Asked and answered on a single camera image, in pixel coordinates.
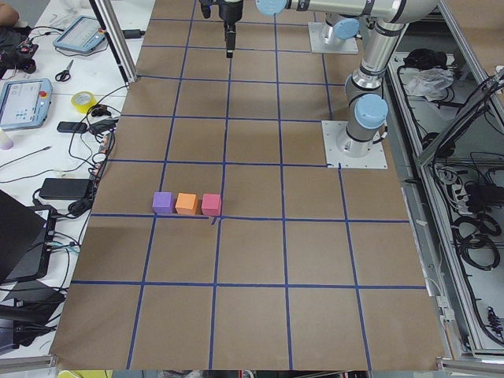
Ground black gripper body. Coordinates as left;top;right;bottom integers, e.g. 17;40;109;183
199;0;243;32

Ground orange foam cube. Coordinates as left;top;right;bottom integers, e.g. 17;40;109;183
175;192;198;215

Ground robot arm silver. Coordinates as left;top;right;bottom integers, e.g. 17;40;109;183
255;0;438;158

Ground teach pendant far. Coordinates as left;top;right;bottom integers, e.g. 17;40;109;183
53;16;106;54

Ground teach pendant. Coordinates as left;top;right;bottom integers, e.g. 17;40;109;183
1;78;53;131
53;16;106;54

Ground yellow tape roll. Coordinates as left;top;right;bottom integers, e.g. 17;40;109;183
71;91;98;114

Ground pink foam cube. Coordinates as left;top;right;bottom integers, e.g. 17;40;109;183
201;193;222;217

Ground purple foam cube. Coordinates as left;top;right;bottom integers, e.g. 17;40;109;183
152;191;175;215

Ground black phone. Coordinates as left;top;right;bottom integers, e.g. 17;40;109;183
57;121;88;134

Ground teach pendant near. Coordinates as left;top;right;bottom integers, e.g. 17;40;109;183
1;78;53;131

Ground black power adapter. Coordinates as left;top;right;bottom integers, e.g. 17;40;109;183
39;178;91;200

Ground black laptop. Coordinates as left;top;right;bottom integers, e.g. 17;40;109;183
1;191;56;284

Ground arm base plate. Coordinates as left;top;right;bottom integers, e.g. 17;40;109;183
321;120;387;169
308;19;359;55

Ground aluminium frame post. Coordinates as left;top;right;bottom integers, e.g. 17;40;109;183
89;0;137;85

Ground black handled scissors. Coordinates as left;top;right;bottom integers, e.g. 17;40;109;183
54;60;73;83

